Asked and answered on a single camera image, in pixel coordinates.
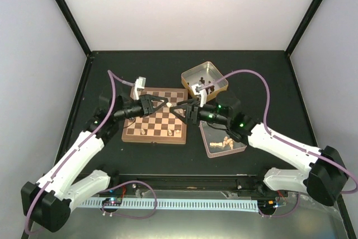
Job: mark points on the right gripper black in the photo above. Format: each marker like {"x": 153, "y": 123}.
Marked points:
{"x": 189, "y": 112}

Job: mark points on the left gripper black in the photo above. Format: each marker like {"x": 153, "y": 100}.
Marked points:
{"x": 146, "y": 101}

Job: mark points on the wooden chess board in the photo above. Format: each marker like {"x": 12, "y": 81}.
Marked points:
{"x": 158, "y": 124}

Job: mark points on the gold tin box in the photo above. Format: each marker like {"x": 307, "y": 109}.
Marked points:
{"x": 204, "y": 74}

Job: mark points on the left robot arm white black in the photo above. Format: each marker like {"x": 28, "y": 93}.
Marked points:
{"x": 50, "y": 201}

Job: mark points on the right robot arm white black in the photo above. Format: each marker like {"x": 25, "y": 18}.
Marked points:
{"x": 319, "y": 173}

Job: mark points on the pile of dark chess pieces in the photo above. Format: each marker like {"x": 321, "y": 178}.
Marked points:
{"x": 202, "y": 84}

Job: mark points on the small circuit board left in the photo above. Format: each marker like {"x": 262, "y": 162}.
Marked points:
{"x": 112, "y": 201}

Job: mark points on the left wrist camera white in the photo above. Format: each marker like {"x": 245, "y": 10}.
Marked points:
{"x": 139, "y": 85}

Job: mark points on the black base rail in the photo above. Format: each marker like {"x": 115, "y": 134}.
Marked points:
{"x": 196, "y": 182}

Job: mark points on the white slotted cable duct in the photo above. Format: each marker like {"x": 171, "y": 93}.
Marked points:
{"x": 176, "y": 204}

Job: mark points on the left black frame post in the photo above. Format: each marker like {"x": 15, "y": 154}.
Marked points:
{"x": 64, "y": 8}

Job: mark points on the black frame post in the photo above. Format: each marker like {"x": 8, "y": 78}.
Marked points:
{"x": 303, "y": 25}
{"x": 64, "y": 8}

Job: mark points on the right black frame post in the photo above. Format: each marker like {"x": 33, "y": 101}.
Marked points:
{"x": 303, "y": 25}

